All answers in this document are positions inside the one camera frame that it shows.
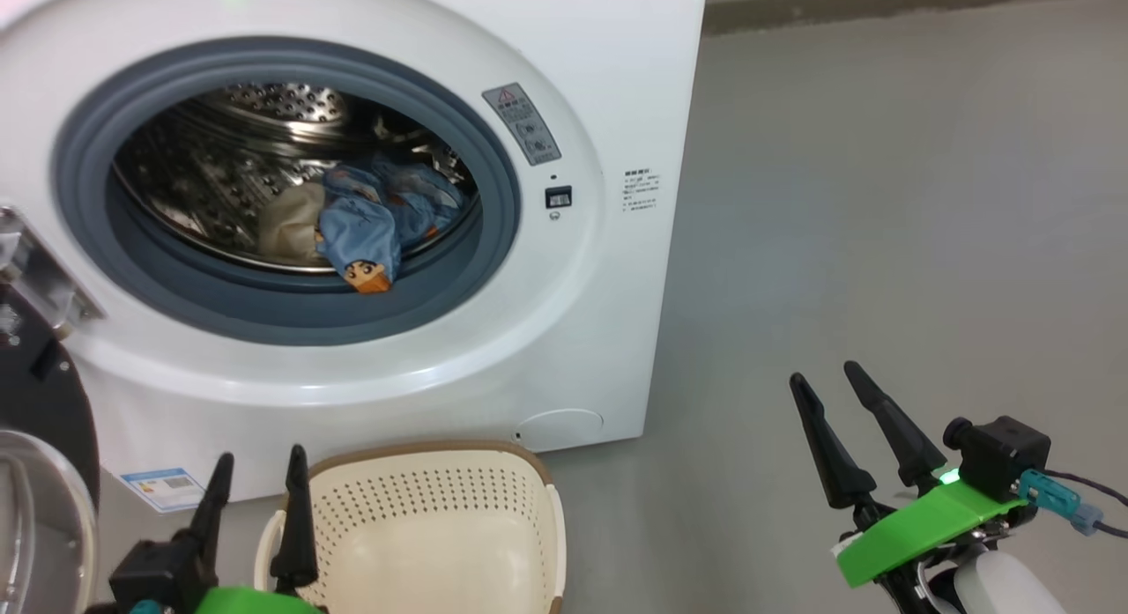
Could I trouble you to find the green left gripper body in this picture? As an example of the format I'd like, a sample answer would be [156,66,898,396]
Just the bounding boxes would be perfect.
[194,586,323,614]

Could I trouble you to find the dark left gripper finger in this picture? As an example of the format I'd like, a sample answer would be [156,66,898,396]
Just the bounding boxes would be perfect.
[270,444,319,595]
[181,452,235,588]

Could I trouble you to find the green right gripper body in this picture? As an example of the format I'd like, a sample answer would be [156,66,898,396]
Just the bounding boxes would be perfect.
[835,466,1028,590]

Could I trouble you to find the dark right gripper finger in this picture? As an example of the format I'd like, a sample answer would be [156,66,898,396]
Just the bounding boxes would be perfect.
[843,360,948,490]
[789,373,878,509]

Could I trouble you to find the black glass washer door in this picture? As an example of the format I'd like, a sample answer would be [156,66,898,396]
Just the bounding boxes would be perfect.
[0,284,102,614]

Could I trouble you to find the cream garment with cartoon print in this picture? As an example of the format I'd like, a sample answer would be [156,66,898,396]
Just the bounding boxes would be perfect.
[257,182,329,267]

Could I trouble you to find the blue garment with orange print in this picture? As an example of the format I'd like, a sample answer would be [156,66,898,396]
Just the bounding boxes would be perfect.
[315,153,468,295]

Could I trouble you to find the white front-load washing machine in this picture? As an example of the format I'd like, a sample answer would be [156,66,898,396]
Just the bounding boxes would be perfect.
[0,0,709,514]

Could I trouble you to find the metal door hinge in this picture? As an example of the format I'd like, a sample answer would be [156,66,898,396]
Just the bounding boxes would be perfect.
[0,204,105,337]

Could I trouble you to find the stainless steel washer drum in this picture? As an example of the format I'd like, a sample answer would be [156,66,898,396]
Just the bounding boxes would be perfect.
[112,81,481,274]

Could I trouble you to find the blue energy label sticker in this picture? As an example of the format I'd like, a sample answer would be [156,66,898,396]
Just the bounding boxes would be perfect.
[120,467,208,514]

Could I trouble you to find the cream perforated laundry basket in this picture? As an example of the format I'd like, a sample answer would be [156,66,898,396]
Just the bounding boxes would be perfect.
[254,440,567,614]

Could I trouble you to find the round white filter cover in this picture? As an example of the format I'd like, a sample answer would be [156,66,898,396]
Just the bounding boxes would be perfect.
[516,408,605,452]

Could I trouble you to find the grey warning label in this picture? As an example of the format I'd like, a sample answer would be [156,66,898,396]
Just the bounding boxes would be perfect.
[482,83,562,166]

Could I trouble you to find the teal right cable connector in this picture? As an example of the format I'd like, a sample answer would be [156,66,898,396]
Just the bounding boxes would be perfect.
[1018,470,1104,536]

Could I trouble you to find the thin black right cable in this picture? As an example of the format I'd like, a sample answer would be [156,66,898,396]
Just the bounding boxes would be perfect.
[1044,469,1128,540]

